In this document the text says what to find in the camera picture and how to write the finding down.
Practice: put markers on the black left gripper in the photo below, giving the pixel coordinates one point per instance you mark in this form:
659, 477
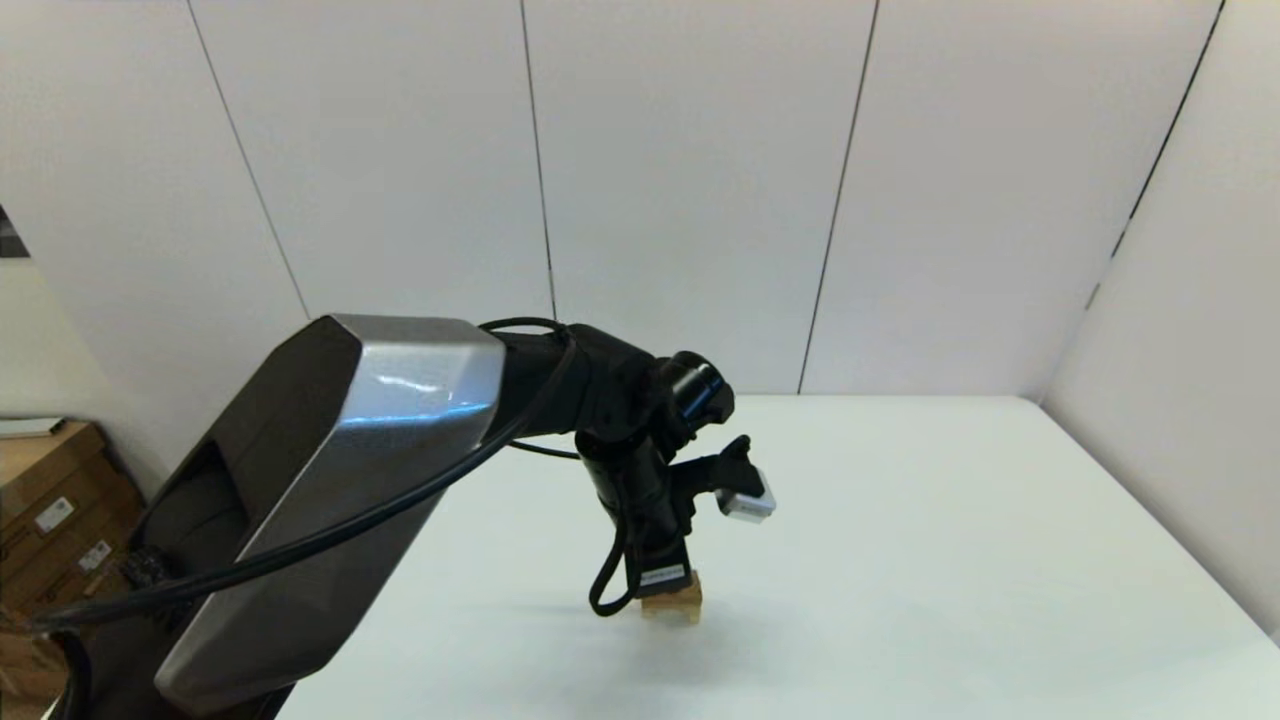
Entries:
650, 520

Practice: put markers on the rectangular wooden building block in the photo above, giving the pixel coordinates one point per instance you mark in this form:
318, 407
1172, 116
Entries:
696, 588

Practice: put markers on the arched wooden building block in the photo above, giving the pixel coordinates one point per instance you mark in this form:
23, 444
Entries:
670, 612

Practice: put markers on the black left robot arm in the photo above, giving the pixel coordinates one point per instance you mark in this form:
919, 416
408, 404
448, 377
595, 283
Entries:
380, 420

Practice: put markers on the cardboard box with white label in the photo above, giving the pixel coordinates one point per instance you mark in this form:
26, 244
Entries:
60, 570
50, 485

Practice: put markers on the white flat board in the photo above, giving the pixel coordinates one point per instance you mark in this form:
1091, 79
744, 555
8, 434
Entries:
30, 427

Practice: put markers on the small plain cardboard box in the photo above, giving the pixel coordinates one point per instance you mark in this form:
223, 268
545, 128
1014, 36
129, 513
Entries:
20, 665

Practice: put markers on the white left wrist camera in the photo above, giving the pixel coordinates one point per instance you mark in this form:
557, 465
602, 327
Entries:
745, 503

